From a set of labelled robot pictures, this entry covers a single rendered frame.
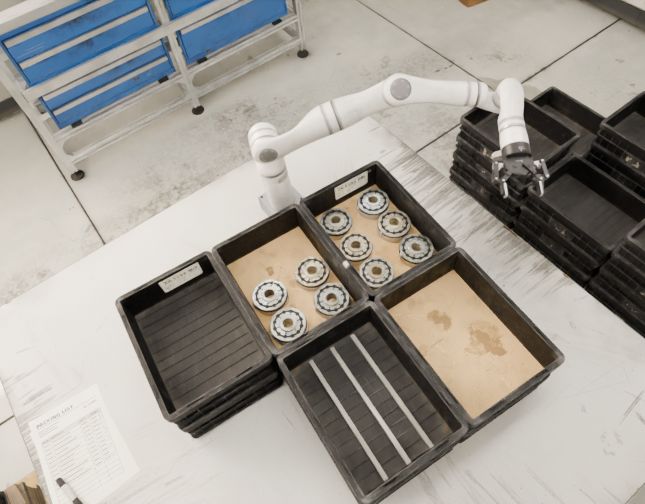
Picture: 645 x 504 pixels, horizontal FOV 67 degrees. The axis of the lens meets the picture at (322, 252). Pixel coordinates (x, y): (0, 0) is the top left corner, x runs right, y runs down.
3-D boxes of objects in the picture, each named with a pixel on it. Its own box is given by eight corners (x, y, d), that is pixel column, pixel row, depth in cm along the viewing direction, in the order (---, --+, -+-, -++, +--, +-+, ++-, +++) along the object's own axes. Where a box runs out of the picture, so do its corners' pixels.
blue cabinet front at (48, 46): (59, 128, 268) (-7, 36, 221) (175, 70, 287) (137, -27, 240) (61, 131, 267) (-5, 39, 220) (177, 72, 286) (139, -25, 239)
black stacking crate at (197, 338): (130, 317, 148) (114, 301, 138) (219, 269, 154) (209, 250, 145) (182, 433, 129) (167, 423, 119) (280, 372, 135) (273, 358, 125)
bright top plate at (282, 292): (246, 293, 144) (245, 292, 143) (274, 274, 147) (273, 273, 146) (265, 317, 139) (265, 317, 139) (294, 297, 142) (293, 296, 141)
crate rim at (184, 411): (116, 303, 140) (112, 299, 138) (211, 252, 146) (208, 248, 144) (169, 426, 120) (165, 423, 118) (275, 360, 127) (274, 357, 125)
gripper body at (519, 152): (503, 139, 134) (508, 171, 131) (535, 138, 134) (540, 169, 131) (495, 153, 141) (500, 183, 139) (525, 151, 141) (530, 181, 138)
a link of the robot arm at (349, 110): (404, 70, 147) (325, 103, 149) (410, 67, 138) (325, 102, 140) (414, 100, 149) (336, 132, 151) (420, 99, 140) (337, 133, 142)
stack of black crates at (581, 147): (500, 146, 260) (511, 112, 240) (539, 119, 268) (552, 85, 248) (563, 191, 241) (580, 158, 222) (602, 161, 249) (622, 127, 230)
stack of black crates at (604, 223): (506, 234, 231) (526, 188, 202) (549, 201, 239) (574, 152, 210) (578, 293, 212) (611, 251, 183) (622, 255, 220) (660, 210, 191)
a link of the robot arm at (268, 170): (243, 124, 147) (256, 162, 161) (248, 146, 142) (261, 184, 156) (273, 116, 147) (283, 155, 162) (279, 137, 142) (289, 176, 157)
